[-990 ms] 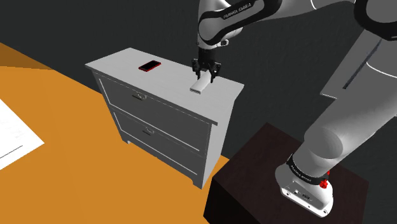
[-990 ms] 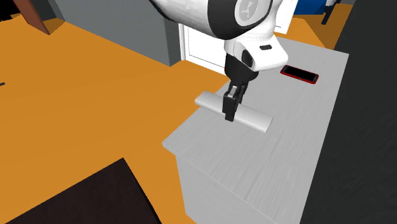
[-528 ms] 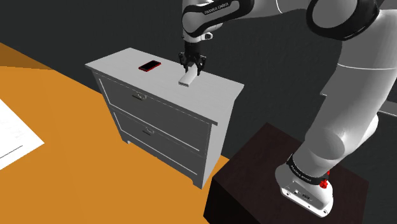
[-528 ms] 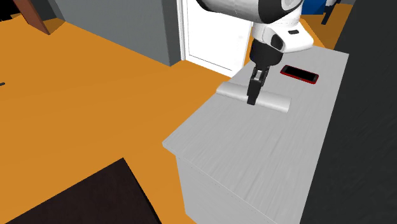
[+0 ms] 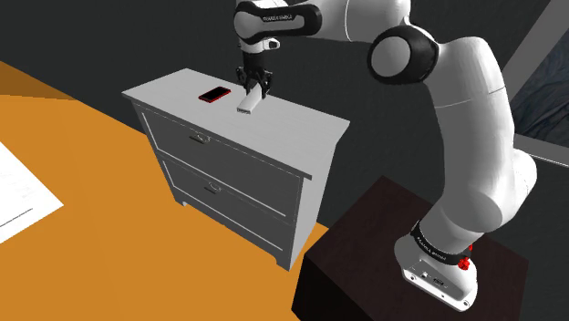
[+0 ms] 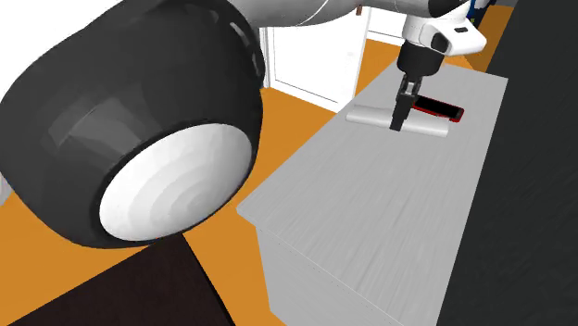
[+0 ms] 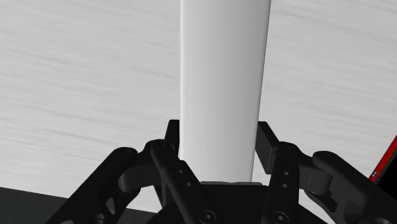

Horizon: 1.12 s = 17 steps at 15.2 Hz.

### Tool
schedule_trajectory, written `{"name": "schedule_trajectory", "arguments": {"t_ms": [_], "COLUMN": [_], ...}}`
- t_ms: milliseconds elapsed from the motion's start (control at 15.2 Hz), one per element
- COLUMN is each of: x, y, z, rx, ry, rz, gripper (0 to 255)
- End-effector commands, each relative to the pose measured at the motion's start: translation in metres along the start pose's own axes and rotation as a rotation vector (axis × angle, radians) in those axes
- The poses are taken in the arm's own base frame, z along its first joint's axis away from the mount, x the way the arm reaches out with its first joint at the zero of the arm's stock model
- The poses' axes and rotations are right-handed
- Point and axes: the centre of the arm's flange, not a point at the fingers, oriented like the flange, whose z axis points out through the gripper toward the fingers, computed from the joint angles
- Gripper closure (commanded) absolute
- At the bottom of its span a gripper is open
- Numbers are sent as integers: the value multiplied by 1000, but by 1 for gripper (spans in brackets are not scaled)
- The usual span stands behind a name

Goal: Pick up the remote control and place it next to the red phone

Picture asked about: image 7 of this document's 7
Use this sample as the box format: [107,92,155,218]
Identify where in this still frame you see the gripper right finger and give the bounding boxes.
[255,121,397,224]

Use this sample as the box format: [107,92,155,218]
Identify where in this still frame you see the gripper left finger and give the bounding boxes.
[45,119,221,224]

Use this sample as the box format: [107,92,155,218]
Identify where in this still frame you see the white cylinder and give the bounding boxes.
[179,0,272,183]

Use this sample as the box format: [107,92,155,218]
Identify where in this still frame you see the red and black flat device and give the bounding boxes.
[368,135,397,201]

